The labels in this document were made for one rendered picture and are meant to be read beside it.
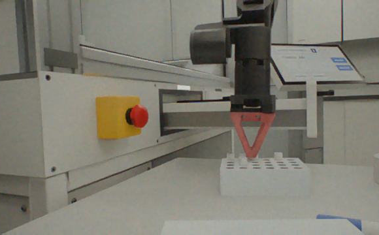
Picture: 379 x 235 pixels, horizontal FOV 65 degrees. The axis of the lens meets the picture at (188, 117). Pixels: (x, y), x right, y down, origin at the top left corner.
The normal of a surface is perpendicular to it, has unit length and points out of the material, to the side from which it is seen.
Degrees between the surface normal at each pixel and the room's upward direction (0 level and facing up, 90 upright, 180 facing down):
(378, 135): 90
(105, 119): 90
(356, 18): 90
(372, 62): 90
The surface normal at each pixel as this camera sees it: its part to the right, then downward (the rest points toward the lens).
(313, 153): 0.29, 0.04
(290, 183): -0.16, 0.06
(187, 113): -0.40, 0.06
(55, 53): 0.92, -0.01
